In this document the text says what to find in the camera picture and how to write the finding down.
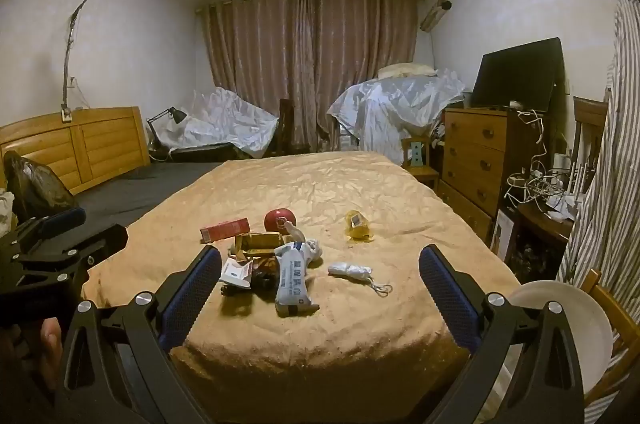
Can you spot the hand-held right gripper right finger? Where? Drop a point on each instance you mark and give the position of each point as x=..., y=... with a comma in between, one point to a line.
x=445, y=299

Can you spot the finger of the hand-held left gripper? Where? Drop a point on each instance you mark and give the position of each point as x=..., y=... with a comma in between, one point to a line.
x=62, y=220
x=100, y=240

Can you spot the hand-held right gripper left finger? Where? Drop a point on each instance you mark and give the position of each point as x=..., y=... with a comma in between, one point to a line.
x=192, y=299

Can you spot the white orange box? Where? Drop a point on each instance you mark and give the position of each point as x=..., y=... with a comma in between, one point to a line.
x=235, y=273

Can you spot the white towel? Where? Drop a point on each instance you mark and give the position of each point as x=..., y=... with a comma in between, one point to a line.
x=312, y=251

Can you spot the person's left hand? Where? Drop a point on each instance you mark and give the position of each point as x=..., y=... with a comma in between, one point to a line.
x=50, y=349

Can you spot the dark plastic bag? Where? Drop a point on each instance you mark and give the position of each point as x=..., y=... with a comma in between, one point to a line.
x=35, y=189

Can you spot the brown cardboard box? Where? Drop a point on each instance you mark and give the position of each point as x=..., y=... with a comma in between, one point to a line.
x=239, y=249

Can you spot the black crumpled wrapper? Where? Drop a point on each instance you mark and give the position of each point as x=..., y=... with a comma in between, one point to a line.
x=262, y=279

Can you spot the red flat box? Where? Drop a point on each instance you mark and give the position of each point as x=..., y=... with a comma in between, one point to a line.
x=225, y=230

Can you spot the wooden bed headboard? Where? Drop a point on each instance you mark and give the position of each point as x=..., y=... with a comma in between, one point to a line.
x=95, y=144

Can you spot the gold box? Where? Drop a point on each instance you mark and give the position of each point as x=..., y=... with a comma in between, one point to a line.
x=260, y=243

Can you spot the white face mask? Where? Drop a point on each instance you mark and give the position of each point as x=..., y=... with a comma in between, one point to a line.
x=350, y=270

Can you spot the yellow plastic packet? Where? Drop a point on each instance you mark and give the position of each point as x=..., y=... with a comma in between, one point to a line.
x=357, y=229

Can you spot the red apple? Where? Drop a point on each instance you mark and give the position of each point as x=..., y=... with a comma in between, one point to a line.
x=277, y=220

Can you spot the dark side table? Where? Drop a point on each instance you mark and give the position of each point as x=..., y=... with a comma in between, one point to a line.
x=535, y=224

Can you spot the small wooden chair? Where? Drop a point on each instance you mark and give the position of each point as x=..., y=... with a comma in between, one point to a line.
x=426, y=175

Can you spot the white round basin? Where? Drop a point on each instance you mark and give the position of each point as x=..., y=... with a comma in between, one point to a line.
x=575, y=334

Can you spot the black desk lamp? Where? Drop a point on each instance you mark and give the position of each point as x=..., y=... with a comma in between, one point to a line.
x=176, y=114

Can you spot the wooden drawer dresser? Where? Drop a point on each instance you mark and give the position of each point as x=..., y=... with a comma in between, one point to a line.
x=475, y=154

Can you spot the light wooden chair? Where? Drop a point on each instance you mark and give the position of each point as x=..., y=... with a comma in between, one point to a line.
x=625, y=319

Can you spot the large clear plastic dust sheet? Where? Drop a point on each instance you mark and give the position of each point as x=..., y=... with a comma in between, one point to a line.
x=385, y=104

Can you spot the striped cloth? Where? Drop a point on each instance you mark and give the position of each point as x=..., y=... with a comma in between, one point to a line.
x=615, y=154

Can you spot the cream pillow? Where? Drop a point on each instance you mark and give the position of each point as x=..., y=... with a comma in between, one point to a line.
x=405, y=70

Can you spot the tall brown wooden chair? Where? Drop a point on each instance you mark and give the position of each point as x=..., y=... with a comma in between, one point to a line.
x=590, y=114

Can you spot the black flat television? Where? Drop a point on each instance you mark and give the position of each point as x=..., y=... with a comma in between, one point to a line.
x=515, y=74

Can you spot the brown pleated curtain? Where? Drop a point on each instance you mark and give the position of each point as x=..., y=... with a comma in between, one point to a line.
x=310, y=54

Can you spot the white pipe cover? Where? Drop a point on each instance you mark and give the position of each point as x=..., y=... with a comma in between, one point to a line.
x=431, y=20

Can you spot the white picture frame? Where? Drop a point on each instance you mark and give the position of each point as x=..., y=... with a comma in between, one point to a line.
x=502, y=231

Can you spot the white wall socket plug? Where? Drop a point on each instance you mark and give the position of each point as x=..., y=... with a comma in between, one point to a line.
x=65, y=114

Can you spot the white wall switch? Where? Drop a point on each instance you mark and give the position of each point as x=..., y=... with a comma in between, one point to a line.
x=567, y=87

